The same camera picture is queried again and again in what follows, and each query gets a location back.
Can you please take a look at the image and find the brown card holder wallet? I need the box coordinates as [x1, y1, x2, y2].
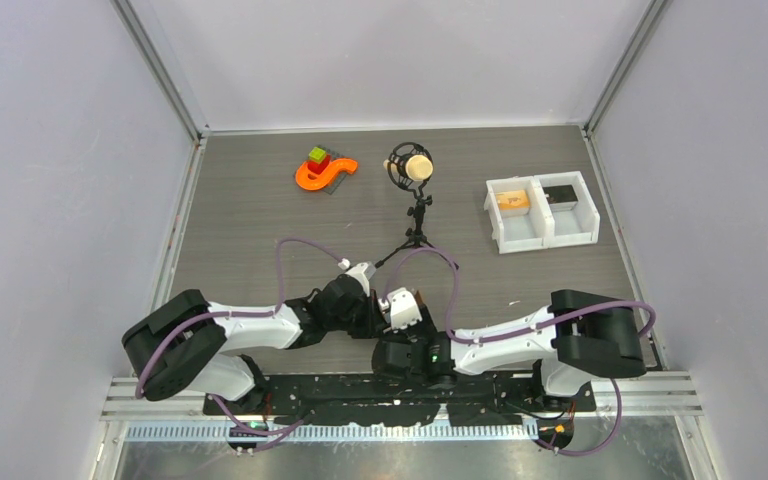
[412, 290, 429, 321]

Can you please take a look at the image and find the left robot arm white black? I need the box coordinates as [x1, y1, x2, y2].
[122, 274, 389, 414]

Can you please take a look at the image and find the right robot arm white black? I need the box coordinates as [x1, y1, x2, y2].
[371, 289, 656, 411]

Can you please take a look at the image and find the orange card in box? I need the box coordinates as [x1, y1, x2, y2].
[495, 189, 531, 215]

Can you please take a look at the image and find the black card in box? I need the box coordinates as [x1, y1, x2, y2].
[543, 184, 578, 210]

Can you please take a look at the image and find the orange curved plastic piece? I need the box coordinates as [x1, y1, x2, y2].
[295, 157, 358, 191]

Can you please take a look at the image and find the red toy block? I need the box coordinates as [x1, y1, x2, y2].
[306, 154, 331, 175]

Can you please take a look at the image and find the green toy block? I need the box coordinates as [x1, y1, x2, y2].
[308, 147, 330, 165]

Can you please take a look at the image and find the white two-compartment box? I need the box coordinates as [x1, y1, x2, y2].
[484, 171, 601, 254]

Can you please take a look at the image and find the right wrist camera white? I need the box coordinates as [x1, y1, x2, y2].
[383, 287, 422, 331]

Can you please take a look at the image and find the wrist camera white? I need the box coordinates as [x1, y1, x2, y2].
[383, 287, 422, 331]
[337, 258, 376, 296]

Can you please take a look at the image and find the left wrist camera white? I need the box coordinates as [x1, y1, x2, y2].
[337, 258, 376, 296]

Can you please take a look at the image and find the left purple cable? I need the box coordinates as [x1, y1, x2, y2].
[134, 238, 352, 452]

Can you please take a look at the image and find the purple cable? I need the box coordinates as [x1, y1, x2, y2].
[134, 238, 352, 452]
[383, 246, 657, 458]

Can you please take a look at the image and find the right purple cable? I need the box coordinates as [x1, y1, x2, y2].
[383, 246, 657, 458]

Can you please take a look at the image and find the grey toy base plate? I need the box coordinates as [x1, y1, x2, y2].
[307, 145, 350, 195]

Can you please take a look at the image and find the beige microphone in shock mount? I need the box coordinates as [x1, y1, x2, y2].
[383, 141, 434, 197]

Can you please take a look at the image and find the aluminium front rail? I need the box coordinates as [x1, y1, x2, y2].
[101, 371, 703, 443]

